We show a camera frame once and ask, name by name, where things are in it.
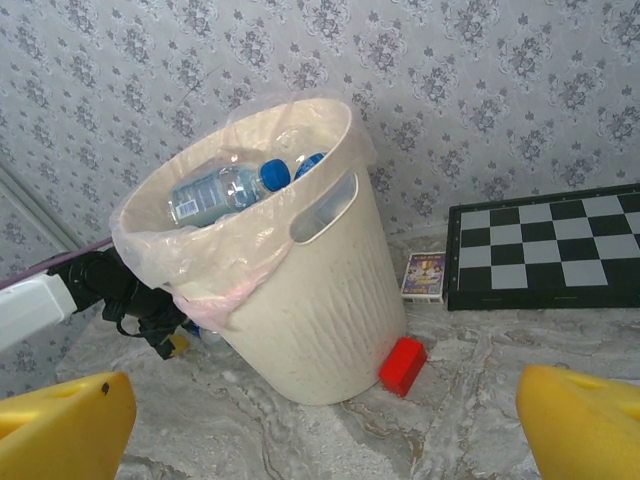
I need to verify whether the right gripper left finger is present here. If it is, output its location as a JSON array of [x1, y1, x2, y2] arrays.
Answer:
[[0, 370, 137, 480]]

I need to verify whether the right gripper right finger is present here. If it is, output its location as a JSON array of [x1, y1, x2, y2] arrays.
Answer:
[[515, 363, 640, 480]]

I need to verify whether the crushed soda water bottle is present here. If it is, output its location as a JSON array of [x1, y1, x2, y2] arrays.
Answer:
[[167, 157, 294, 229]]

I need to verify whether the clear bottle mountain label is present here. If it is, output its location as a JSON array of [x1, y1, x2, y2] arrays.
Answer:
[[292, 151, 330, 181]]

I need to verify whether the pink plastic bin liner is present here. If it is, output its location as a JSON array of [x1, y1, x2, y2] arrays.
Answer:
[[109, 89, 377, 335]]

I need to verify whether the cream plastic waste bin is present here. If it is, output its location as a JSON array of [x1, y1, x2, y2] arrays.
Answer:
[[112, 97, 409, 406]]

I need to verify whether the black grey chessboard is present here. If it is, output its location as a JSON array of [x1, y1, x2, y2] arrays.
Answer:
[[445, 182, 640, 312]]

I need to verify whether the red block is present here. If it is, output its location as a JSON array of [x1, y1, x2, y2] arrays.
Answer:
[[378, 336, 429, 399]]

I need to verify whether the playing card box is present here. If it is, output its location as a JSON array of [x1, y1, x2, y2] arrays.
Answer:
[[400, 251, 449, 304]]

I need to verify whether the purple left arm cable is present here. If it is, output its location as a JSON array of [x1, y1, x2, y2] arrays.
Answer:
[[0, 237, 115, 292]]

